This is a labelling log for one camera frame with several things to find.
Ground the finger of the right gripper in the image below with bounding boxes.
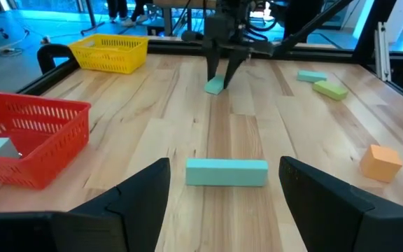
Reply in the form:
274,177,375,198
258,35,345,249
206,48,221,83
222,50,250,90

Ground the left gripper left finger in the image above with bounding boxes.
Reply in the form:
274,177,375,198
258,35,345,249
69,157,172,252

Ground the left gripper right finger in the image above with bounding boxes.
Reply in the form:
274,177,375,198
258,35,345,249
278,155,374,252

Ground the blue rectangular block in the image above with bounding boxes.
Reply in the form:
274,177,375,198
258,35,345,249
204,73,226,96
296,69,328,84

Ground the orange cube block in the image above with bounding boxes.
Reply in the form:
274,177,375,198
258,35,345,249
359,143,403,183

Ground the long blue block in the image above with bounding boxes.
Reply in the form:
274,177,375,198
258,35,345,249
185,157,269,188

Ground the green rectangular block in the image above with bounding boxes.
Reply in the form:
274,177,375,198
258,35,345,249
311,80,349,102

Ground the person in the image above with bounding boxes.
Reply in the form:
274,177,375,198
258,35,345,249
106,0,129,24
122,0,153,28

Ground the yellow plastic basket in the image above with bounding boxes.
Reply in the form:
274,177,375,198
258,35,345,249
68,33,150,75

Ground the red plastic basket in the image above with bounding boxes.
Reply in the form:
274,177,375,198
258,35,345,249
0,92,92,190

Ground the black floor stand pole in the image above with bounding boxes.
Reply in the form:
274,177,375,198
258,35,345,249
80,0,106,36

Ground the black aluminium table frame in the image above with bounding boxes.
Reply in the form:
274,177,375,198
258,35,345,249
15,0,403,109

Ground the silver aluminium bracket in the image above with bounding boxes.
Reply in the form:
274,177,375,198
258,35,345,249
374,21,390,82

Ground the black arched hose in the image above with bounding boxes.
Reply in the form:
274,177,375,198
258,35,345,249
36,43,78,75

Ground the grey floor cable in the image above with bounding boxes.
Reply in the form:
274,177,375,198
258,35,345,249
0,29,31,59

